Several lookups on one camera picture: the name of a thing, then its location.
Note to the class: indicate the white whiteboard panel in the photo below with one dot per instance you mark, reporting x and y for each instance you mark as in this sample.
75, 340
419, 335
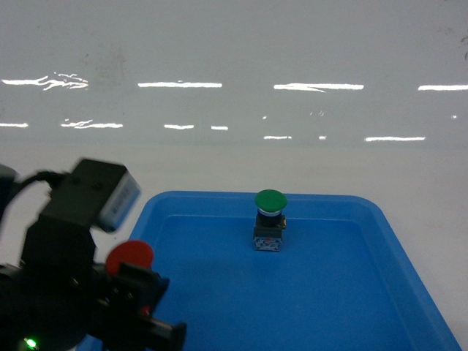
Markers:
293, 73

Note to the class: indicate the green push button switch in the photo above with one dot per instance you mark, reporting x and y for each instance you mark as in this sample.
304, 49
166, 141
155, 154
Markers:
270, 221

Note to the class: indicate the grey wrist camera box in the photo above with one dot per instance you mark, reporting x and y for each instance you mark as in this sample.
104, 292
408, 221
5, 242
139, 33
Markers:
94, 194

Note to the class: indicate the blue plastic tray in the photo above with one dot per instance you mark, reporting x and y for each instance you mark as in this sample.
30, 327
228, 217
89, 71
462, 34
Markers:
340, 281

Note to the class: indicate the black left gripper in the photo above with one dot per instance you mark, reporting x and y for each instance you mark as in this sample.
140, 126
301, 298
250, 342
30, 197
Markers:
60, 295

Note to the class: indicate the red push button switch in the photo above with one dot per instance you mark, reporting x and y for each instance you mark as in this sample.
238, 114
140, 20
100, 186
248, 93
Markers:
134, 252

